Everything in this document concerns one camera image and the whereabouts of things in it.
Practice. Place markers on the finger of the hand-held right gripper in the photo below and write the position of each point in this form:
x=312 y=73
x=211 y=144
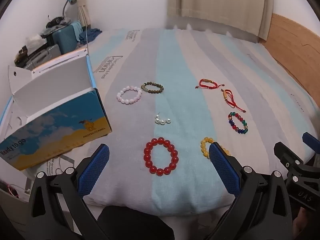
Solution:
x=312 y=142
x=287 y=156

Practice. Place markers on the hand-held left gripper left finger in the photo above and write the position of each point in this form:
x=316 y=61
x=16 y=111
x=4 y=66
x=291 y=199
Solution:
x=93 y=171

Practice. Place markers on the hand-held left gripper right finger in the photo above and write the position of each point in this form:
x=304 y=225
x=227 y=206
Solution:
x=223 y=171

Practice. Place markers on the blue and yellow cardboard box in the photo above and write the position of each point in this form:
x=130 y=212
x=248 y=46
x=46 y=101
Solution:
x=62 y=120

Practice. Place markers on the person's right hand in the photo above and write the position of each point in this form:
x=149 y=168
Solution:
x=303 y=226

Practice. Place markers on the wooden headboard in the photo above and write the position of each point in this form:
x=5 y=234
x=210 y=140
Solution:
x=292 y=45

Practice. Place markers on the striped blanket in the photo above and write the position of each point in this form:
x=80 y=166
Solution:
x=170 y=62

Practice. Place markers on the silver suitcase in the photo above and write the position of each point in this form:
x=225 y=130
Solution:
x=41 y=56

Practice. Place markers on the teal suitcase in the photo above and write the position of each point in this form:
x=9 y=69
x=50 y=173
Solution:
x=66 y=38

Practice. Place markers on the dark blue cloth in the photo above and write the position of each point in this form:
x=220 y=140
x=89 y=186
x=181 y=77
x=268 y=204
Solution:
x=90 y=33

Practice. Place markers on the white plastic bag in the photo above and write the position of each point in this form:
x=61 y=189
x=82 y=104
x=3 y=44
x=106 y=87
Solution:
x=33 y=40

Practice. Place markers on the dark bag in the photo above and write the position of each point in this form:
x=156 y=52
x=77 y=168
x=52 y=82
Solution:
x=56 y=22

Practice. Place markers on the narrow cream curtain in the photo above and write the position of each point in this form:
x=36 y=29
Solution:
x=82 y=7

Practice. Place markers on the beige curtain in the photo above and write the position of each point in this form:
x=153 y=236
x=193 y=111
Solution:
x=215 y=2

